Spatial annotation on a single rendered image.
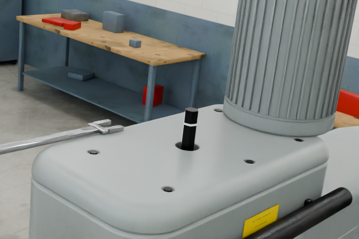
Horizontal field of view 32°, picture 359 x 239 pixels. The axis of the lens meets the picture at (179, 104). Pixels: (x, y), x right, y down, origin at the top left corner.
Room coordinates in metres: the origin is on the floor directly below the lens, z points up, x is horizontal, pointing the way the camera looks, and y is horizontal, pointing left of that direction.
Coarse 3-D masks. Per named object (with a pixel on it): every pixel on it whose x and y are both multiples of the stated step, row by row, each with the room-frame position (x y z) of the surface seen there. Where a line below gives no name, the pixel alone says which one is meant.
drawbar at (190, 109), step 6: (186, 108) 0.88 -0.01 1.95; (192, 108) 0.88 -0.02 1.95; (186, 114) 0.87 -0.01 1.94; (192, 114) 0.87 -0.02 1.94; (186, 120) 0.87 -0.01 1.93; (192, 120) 0.87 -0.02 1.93; (186, 126) 0.87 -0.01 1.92; (192, 126) 0.87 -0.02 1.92; (186, 132) 0.87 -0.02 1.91; (192, 132) 0.87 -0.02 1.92; (186, 138) 0.87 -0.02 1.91; (192, 138) 0.87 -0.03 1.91; (186, 144) 0.87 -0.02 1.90; (192, 144) 0.87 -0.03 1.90; (192, 150) 0.87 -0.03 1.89
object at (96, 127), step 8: (104, 120) 0.93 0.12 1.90; (80, 128) 0.88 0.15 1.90; (88, 128) 0.88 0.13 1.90; (96, 128) 0.89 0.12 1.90; (104, 128) 0.89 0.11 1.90; (112, 128) 0.90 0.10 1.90; (120, 128) 0.91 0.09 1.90; (48, 136) 0.83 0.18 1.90; (56, 136) 0.84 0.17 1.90; (64, 136) 0.84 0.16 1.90; (72, 136) 0.85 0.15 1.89; (80, 136) 0.86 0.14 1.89; (8, 144) 0.79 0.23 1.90; (16, 144) 0.79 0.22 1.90; (24, 144) 0.79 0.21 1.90; (32, 144) 0.80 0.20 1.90; (40, 144) 0.81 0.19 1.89; (0, 152) 0.76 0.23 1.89; (8, 152) 0.77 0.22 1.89
